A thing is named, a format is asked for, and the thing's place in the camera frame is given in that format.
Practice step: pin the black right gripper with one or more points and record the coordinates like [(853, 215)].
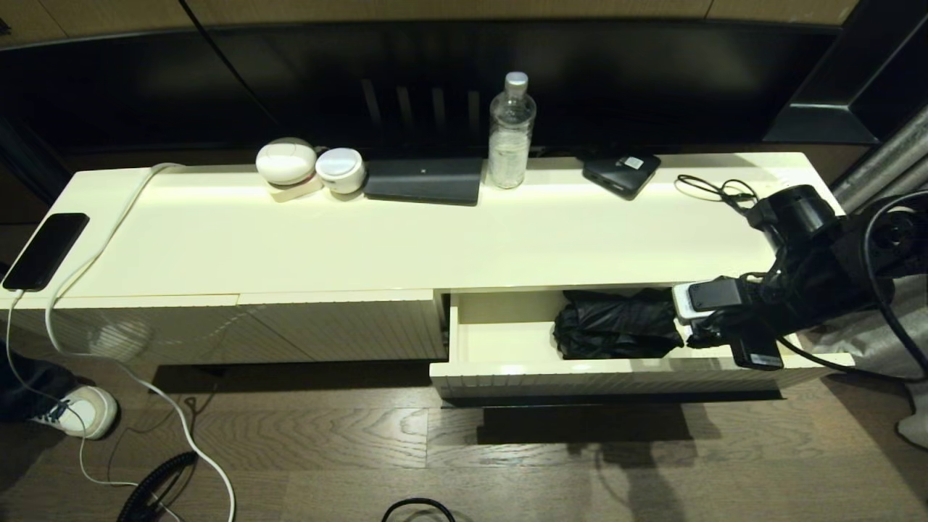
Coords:
[(754, 344)]

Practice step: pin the scratched cream cabinet door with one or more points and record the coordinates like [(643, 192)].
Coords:
[(181, 326)]

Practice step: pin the black flat set-top box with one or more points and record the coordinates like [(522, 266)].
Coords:
[(424, 181)]

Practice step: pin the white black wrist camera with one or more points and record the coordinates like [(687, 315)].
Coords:
[(707, 297)]

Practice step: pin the white oval device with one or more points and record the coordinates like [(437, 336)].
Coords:
[(286, 162)]

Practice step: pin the small black labelled device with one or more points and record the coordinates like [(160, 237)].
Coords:
[(620, 174)]

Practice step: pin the white round device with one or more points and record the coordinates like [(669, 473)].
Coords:
[(340, 170)]

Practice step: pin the black umbrella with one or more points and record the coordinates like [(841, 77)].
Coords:
[(616, 326)]

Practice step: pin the black smartphone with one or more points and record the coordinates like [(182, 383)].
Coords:
[(45, 250)]

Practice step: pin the black television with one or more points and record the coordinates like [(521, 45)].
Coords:
[(616, 80)]

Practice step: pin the dark trouser leg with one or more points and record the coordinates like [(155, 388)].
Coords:
[(29, 388)]

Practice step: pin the clear plastic water bottle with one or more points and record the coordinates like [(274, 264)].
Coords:
[(510, 144)]

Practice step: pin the cream ribbed drawer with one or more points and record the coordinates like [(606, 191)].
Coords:
[(507, 370)]

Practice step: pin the black wall shelf frame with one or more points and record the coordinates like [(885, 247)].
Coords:
[(819, 119)]

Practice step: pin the grey curtain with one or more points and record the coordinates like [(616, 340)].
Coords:
[(870, 348)]

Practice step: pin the beige device base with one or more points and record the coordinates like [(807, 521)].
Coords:
[(293, 192)]

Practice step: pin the plain cream cabinet door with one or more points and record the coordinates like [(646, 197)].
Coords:
[(362, 326)]

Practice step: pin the cream low cabinet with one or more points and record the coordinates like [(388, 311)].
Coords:
[(362, 246)]

